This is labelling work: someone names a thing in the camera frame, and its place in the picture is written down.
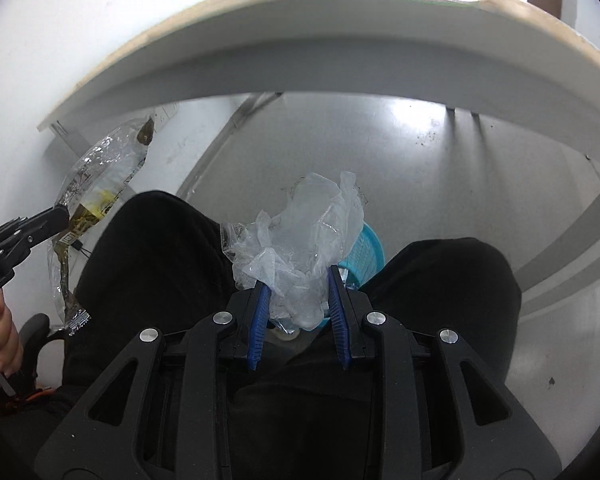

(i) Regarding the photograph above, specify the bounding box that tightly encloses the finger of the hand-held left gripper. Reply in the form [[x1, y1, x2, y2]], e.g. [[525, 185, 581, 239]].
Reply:
[[0, 205, 74, 267]]

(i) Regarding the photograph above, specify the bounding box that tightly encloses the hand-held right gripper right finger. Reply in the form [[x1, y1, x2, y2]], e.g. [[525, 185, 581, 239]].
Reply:
[[327, 264, 563, 480]]

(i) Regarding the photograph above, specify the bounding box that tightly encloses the clear oil-stained plastic wrapper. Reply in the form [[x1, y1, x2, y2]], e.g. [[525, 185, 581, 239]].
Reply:
[[46, 116, 156, 337]]

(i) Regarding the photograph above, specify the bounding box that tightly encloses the clear plastic bag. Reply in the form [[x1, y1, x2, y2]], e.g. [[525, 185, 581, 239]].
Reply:
[[220, 171, 367, 333]]

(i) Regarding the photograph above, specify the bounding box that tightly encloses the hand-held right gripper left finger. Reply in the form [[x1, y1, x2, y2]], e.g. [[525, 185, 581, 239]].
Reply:
[[32, 281, 273, 480]]

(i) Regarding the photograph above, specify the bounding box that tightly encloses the white table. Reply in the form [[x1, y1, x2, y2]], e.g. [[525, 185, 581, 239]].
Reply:
[[36, 0, 600, 322]]

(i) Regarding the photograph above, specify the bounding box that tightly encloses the blue plastic basket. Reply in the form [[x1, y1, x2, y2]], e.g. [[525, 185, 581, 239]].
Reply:
[[321, 222, 386, 332]]

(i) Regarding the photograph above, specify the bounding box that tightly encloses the person's left hand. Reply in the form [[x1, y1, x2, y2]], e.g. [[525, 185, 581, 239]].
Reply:
[[0, 289, 25, 377]]

